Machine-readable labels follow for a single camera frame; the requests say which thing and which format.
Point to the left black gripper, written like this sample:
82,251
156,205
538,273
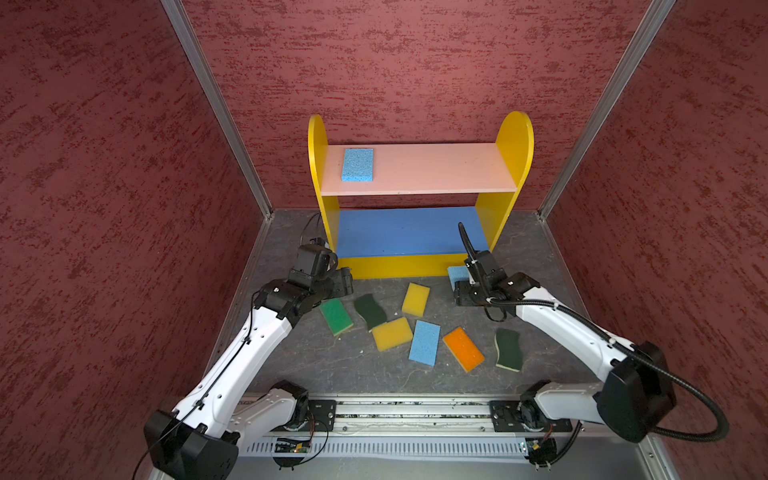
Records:
341,281

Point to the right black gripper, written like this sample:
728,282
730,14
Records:
462,294

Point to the blue sponge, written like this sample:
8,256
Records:
358,165
458,274
425,343

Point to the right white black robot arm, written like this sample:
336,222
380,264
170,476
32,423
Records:
628,395

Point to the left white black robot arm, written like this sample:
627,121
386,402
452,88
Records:
197,440

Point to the yellow shelf with coloured boards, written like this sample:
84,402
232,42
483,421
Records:
420,241

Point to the bright green sponge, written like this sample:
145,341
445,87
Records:
336,316

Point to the dark green wavy sponge left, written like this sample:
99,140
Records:
371,312

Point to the dark green wavy sponge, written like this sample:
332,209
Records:
509,353
371,312

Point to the orange sponge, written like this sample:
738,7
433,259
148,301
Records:
463,349

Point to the yellow sponge back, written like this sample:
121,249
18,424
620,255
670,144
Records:
415,300

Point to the yellow sponge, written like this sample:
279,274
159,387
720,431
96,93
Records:
415,300
392,334

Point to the dark green wavy sponge right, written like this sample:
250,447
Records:
509,353

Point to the yellow sponge front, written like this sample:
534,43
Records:
392,334

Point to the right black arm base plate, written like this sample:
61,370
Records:
514,416

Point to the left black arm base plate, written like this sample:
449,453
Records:
318,414

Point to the aluminium rail frame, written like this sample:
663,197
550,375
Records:
401,427

